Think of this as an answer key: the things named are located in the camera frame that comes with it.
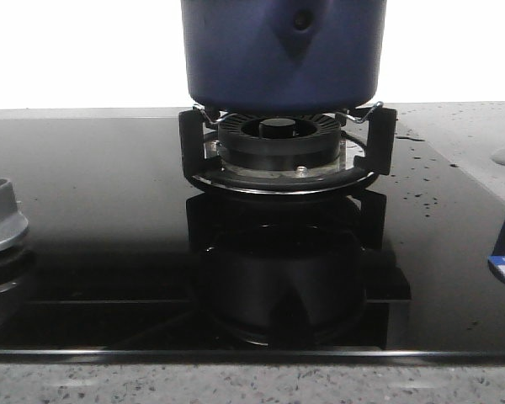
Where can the black pot support grate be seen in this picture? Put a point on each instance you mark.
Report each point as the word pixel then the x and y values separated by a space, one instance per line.
pixel 365 153

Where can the blue cooking pot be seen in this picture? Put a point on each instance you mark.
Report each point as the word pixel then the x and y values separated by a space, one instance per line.
pixel 283 57

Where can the black gas burner head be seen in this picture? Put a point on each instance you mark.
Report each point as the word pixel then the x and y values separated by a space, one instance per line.
pixel 279 143

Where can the black glass stove top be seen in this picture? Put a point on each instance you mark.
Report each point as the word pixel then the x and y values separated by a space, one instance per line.
pixel 125 261

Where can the silver stove control knob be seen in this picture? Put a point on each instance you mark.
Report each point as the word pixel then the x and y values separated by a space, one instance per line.
pixel 13 224

